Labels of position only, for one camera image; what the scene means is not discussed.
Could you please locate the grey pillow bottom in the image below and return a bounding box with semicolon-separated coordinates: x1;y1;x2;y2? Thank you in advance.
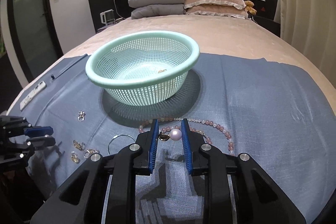
131;4;185;19

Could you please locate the blue fabric cloth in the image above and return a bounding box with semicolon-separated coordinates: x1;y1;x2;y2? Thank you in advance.
6;52;336;224

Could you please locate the pink bead necklace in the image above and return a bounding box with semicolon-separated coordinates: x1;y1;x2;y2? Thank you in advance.
138;116;235;156

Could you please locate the pink ruffled pillow bottom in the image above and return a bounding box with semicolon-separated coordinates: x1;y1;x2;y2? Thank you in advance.
186;5;248;19

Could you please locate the beige curtain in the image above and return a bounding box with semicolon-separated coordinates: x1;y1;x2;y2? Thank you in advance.
280;0;335;84

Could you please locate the white smartphone with case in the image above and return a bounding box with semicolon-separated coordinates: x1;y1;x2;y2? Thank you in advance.
19;81;47;111

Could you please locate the mint green plastic basket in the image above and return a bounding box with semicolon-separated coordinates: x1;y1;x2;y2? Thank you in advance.
85;31;200;106

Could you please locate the brown teddy bear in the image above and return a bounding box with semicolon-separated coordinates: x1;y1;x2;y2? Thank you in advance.
244;1;257;16

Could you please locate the white device on nightstand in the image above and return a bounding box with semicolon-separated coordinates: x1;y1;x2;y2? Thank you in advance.
100;9;116;26

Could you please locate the dark glass door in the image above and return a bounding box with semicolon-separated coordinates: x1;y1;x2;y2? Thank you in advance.
7;0;63;83

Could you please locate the rose gold charm ring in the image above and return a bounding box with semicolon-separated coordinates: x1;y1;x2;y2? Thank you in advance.
83;148;100;158

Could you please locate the thin silver hoop bracelet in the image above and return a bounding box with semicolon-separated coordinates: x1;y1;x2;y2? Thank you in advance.
107;134;137;155

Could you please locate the beige bedspread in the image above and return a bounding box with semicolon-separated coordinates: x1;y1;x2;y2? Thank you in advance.
8;15;335;125

